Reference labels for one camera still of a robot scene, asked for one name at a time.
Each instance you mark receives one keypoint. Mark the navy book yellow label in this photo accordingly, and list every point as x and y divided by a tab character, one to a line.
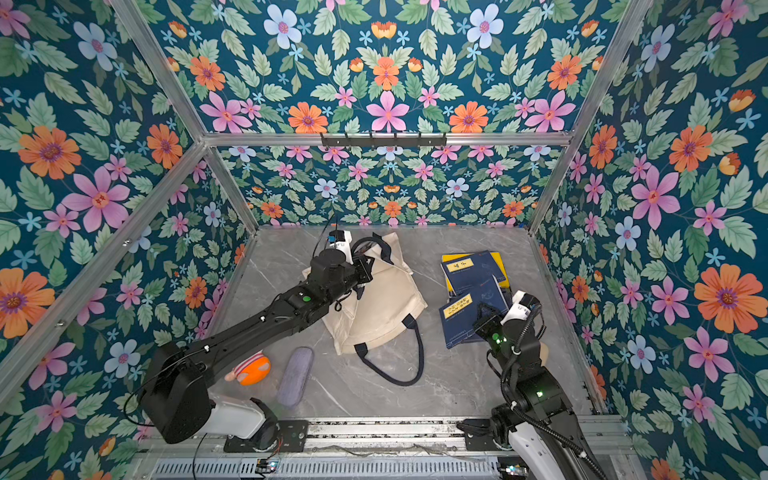
473	305
474	270

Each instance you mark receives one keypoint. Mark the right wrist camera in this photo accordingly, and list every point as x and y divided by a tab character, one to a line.
518	310

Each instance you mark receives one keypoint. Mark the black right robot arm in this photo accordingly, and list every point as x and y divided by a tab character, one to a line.
536	419

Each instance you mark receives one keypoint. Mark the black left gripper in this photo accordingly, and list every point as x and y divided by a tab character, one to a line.
363	272

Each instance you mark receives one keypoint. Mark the cream canvas tote bag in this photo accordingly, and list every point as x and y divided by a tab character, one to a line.
390	306

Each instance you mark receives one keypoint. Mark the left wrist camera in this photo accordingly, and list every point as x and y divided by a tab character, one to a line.
341	240

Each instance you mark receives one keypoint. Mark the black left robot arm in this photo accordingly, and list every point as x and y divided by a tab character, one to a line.
176	393

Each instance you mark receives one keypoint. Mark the beige pouch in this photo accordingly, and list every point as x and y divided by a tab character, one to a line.
544	353

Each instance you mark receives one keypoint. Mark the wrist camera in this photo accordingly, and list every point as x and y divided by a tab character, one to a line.
341	240
518	310

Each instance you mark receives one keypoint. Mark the plush doll toy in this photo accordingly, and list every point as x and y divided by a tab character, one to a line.
251	371

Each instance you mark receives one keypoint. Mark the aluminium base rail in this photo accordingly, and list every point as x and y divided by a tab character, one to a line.
398	448

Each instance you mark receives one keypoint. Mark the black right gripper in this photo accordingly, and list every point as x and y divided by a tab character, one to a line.
487	325

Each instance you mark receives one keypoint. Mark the purple pouch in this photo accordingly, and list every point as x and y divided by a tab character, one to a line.
295	376

